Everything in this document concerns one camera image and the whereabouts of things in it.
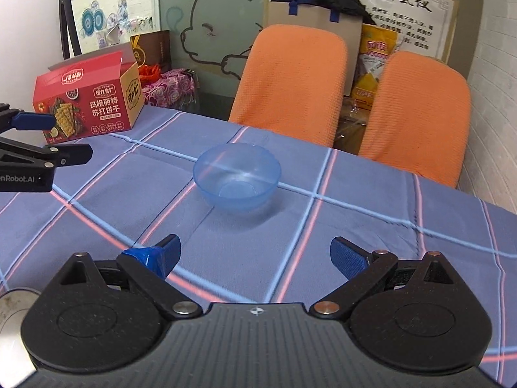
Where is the blue plastic bowl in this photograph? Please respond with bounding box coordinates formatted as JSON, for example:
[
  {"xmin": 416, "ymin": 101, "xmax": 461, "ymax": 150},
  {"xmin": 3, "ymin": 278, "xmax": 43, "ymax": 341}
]
[{"xmin": 193, "ymin": 143, "xmax": 281, "ymax": 212}]

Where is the white brown-rimmed plate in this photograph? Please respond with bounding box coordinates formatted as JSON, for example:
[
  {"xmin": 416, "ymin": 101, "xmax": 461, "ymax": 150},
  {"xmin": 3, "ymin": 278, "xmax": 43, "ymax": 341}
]
[{"xmin": 0, "ymin": 288, "xmax": 39, "ymax": 388}]

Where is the red cracker box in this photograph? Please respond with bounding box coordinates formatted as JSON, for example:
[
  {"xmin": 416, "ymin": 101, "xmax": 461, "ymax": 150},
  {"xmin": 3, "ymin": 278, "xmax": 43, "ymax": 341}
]
[{"xmin": 32, "ymin": 50, "xmax": 144, "ymax": 144}]

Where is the blue plaid tablecloth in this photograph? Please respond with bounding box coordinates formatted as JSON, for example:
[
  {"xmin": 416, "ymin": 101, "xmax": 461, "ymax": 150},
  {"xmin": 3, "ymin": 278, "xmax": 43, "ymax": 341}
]
[{"xmin": 1, "ymin": 107, "xmax": 516, "ymax": 386}]

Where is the pink floral bag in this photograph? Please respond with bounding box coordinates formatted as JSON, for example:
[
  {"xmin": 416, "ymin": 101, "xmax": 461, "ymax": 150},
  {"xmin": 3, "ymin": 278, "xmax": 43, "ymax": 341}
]
[{"xmin": 143, "ymin": 68, "xmax": 198, "ymax": 110}]

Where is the brown gift box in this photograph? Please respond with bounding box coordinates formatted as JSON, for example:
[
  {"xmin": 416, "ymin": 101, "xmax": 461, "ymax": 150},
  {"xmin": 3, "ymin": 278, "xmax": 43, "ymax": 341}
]
[{"xmin": 130, "ymin": 30, "xmax": 172, "ymax": 72}]

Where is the right orange chair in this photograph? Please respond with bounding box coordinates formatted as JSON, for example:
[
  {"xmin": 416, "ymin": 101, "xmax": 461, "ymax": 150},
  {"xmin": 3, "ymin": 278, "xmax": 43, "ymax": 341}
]
[{"xmin": 358, "ymin": 51, "xmax": 471, "ymax": 188}]

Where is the orange chair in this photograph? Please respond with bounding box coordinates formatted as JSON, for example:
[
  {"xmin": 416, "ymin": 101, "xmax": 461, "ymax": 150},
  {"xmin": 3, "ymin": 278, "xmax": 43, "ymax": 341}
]
[
  {"xmin": 358, "ymin": 51, "xmax": 471, "ymax": 188},
  {"xmin": 229, "ymin": 25, "xmax": 348, "ymax": 147}
]

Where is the left orange chair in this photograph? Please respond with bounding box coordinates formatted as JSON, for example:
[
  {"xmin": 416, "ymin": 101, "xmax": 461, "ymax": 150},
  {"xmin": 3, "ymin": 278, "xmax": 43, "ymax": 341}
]
[{"xmin": 229, "ymin": 25, "xmax": 348, "ymax": 147}]

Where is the yellow snack bag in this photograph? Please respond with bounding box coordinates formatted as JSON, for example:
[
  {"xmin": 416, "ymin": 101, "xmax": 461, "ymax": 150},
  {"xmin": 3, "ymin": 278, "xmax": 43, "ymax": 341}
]
[{"xmin": 351, "ymin": 24, "xmax": 400, "ymax": 110}]

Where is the white Chinese text poster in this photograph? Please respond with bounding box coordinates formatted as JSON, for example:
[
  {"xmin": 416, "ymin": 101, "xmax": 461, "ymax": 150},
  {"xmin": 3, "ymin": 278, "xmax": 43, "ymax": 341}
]
[{"xmin": 359, "ymin": 0, "xmax": 458, "ymax": 62}]

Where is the cardboard box with blue handles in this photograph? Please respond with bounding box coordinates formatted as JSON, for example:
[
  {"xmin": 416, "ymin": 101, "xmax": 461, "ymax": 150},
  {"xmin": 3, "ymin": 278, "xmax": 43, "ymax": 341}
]
[{"xmin": 265, "ymin": 1, "xmax": 363, "ymax": 96}]

